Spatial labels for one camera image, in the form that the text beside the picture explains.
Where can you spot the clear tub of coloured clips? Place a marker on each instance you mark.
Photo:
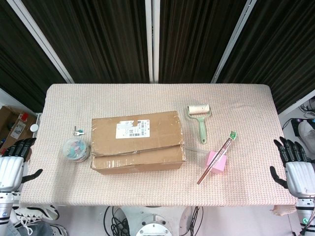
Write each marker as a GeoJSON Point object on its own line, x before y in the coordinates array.
{"type": "Point", "coordinates": [75, 150]}

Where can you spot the blue jeans leg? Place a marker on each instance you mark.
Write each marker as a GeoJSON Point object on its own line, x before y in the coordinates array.
{"type": "Point", "coordinates": [37, 229]}

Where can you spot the silver robot base column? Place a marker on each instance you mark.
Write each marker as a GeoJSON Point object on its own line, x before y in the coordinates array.
{"type": "Point", "coordinates": [153, 227]}

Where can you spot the black electronic device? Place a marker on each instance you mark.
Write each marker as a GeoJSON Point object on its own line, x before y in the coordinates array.
{"type": "Point", "coordinates": [294, 124]}

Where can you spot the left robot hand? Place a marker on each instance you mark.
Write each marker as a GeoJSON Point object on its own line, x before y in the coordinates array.
{"type": "Point", "coordinates": [11, 172]}

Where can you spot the pink sticky note block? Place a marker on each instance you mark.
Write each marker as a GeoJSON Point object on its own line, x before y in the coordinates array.
{"type": "Point", "coordinates": [219, 167]}

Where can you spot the packaged chopsticks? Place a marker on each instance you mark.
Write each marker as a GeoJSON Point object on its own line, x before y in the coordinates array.
{"type": "Point", "coordinates": [222, 148]}

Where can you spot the pink waffle tablecloth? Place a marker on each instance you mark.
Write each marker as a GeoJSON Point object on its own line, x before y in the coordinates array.
{"type": "Point", "coordinates": [152, 189]}

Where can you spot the white round cap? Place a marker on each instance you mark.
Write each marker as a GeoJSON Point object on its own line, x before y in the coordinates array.
{"type": "Point", "coordinates": [34, 127]}

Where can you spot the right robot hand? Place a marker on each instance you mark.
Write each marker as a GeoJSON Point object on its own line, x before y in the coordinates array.
{"type": "Point", "coordinates": [300, 177]}

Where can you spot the white partition frame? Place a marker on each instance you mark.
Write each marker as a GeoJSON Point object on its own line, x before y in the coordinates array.
{"type": "Point", "coordinates": [152, 41]}
{"type": "Point", "coordinates": [231, 41]}
{"type": "Point", "coordinates": [41, 41]}

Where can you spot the small green white clip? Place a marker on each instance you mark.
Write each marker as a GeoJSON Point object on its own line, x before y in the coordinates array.
{"type": "Point", "coordinates": [78, 132]}

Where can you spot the white black sneaker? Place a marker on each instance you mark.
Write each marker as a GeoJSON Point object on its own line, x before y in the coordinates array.
{"type": "Point", "coordinates": [59, 231]}
{"type": "Point", "coordinates": [37, 212]}

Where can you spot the white shoe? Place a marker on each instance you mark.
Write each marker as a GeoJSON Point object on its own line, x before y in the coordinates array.
{"type": "Point", "coordinates": [307, 130]}

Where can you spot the brown cardboard box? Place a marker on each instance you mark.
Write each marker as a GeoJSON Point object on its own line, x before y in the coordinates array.
{"type": "Point", "coordinates": [137, 147]}

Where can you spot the clear plastic strip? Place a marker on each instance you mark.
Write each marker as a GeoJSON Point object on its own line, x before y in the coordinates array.
{"type": "Point", "coordinates": [195, 149]}

